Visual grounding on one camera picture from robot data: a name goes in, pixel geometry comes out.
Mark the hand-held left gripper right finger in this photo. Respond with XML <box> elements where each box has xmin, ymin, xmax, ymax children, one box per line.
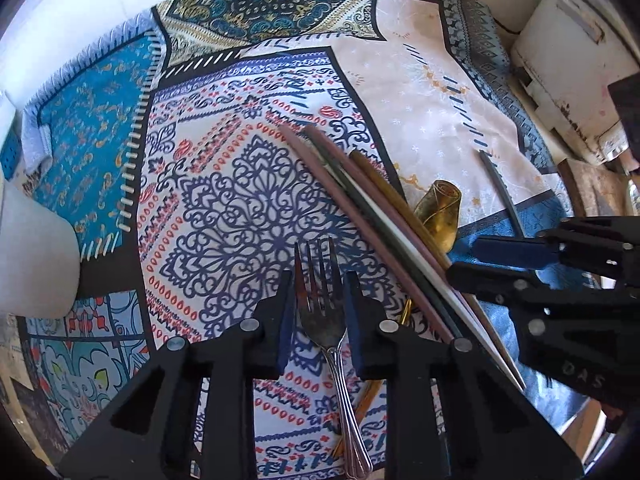
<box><xmin>342</xmin><ymin>270</ymin><xmax>586</xmax><ymax>480</ymax></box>

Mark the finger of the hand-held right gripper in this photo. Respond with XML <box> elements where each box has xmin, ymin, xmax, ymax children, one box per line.
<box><xmin>471</xmin><ymin>215</ymin><xmax>640</xmax><ymax>282</ymax></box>
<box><xmin>446</xmin><ymin>261</ymin><xmax>640</xmax><ymax>323</ymax></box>

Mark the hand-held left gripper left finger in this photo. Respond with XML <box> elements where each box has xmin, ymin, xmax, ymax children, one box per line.
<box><xmin>57</xmin><ymin>270</ymin><xmax>301</xmax><ymax>480</ymax></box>

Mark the silver fork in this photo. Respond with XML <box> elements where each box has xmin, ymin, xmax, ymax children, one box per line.
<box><xmin>294</xmin><ymin>239</ymin><xmax>373</xmax><ymax>480</ymax></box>

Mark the white chopstick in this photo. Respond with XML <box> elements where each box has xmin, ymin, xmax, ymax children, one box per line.
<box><xmin>370</xmin><ymin>204</ymin><xmax>522</xmax><ymax>387</ymax></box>

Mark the dark green chopstick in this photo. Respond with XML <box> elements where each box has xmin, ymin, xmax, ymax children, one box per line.
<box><xmin>325</xmin><ymin>159</ymin><xmax>467</xmax><ymax>337</ymax></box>

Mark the gold spoon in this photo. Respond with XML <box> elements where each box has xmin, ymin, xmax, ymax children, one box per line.
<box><xmin>332</xmin><ymin>179</ymin><xmax>463</xmax><ymax>458</ymax></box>

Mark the pink chopstick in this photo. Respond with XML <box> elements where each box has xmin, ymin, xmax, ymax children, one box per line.
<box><xmin>277</xmin><ymin>124</ymin><xmax>453</xmax><ymax>343</ymax></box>

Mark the brown chopstick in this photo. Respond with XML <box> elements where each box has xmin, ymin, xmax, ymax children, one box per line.
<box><xmin>349</xmin><ymin>151</ymin><xmax>451</xmax><ymax>267</ymax></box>

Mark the stack of coloured plates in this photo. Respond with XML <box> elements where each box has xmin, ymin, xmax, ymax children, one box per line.
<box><xmin>304</xmin><ymin>125</ymin><xmax>527</xmax><ymax>392</ymax></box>

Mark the white utensil container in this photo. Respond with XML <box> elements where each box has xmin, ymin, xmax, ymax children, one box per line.
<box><xmin>0</xmin><ymin>180</ymin><xmax>83</xmax><ymax>318</ymax></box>

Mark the dark grey chopstick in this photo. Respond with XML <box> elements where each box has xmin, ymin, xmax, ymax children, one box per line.
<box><xmin>479</xmin><ymin>150</ymin><xmax>525</xmax><ymax>239</ymax></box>

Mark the wooden board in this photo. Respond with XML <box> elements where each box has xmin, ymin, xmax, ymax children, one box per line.
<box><xmin>557</xmin><ymin>157</ymin><xmax>636</xmax><ymax>218</ymax></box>

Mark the patterned tablecloth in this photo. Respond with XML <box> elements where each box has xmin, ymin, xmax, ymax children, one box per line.
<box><xmin>20</xmin><ymin>0</ymin><xmax>601</xmax><ymax>480</ymax></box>

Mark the blue perforated basket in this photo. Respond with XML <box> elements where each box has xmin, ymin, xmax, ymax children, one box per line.
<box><xmin>0</xmin><ymin>125</ymin><xmax>23</xmax><ymax>178</ymax></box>

